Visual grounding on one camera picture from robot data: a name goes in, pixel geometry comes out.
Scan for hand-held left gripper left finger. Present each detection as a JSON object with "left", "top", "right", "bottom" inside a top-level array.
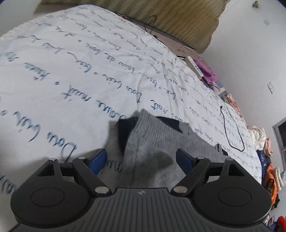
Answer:
[{"left": 36, "top": 148, "right": 112, "bottom": 197}]

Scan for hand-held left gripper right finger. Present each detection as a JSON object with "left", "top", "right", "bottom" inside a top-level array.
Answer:
[{"left": 171, "top": 148, "right": 247, "bottom": 197}]

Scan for grey sweater with navy sleeves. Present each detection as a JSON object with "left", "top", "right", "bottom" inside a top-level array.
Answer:
[{"left": 107, "top": 109, "right": 229, "bottom": 190}]

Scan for floral cloth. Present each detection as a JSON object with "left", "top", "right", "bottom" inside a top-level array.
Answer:
[{"left": 221, "top": 93, "right": 246, "bottom": 125}]

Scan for white padded garment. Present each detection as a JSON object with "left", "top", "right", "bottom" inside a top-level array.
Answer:
[{"left": 248, "top": 126, "right": 268, "bottom": 150}]

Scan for dark blue cloth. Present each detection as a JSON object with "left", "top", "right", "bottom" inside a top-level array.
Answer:
[{"left": 256, "top": 149, "right": 269, "bottom": 170}]

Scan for pink cloth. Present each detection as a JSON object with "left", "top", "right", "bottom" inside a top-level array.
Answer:
[{"left": 264, "top": 137, "right": 274, "bottom": 157}]

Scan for orange bag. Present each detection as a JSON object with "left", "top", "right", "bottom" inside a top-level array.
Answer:
[{"left": 261, "top": 162, "right": 282, "bottom": 201}]

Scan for purple cloth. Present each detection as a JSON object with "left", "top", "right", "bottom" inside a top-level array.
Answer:
[{"left": 193, "top": 58, "right": 218, "bottom": 84}]

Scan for white quilt with script print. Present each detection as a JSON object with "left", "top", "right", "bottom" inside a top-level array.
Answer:
[{"left": 0, "top": 4, "right": 263, "bottom": 232}]

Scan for mauve bed sheet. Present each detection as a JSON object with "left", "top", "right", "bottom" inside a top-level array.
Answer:
[{"left": 154, "top": 31, "right": 201, "bottom": 59}]

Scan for olive upholstered headboard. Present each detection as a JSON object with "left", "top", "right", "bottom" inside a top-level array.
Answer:
[{"left": 40, "top": 0, "right": 226, "bottom": 54}]

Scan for black looped cable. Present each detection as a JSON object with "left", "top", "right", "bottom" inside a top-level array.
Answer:
[{"left": 220, "top": 106, "right": 245, "bottom": 152}]

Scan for grey window frame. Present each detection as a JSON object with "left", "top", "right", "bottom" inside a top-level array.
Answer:
[{"left": 271, "top": 120, "right": 286, "bottom": 161}]

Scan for black cable on headboard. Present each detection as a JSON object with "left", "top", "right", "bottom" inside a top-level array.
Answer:
[{"left": 144, "top": 14, "right": 158, "bottom": 34}]

